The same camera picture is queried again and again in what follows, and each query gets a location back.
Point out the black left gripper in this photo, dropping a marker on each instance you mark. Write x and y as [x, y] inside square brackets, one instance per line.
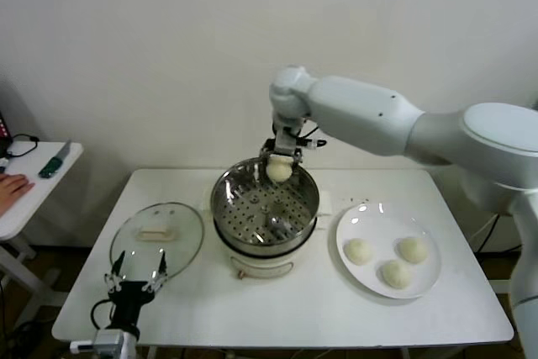
[131, 296]

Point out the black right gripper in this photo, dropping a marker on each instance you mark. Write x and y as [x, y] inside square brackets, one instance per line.
[297, 142]

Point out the white steamed baozi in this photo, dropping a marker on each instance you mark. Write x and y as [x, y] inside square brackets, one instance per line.
[396, 275]
[358, 251]
[412, 249]
[279, 172]

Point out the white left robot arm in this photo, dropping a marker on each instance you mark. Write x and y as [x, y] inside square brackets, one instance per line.
[132, 350]

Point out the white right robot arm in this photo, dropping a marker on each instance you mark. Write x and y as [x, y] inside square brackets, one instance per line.
[357, 111]

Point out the stainless steel steamer basket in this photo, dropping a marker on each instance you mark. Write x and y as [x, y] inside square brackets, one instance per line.
[235, 195]

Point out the bare person hand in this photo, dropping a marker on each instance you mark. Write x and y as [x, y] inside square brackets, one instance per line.
[14, 186]

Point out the cream electric cooker pot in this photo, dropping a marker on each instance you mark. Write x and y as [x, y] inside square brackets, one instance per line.
[260, 264]

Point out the white round plate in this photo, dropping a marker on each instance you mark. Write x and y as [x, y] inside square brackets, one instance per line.
[378, 224]

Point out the white side table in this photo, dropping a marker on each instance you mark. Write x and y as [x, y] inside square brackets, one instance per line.
[33, 207]

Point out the laptop screen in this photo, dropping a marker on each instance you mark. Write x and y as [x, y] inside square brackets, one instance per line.
[3, 125]

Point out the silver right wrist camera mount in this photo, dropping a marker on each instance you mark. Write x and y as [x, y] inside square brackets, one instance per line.
[286, 140]

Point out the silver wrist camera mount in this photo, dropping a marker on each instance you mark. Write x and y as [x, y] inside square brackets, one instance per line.
[109, 340]
[286, 140]

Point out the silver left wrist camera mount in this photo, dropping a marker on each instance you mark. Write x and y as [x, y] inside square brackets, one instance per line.
[109, 340]

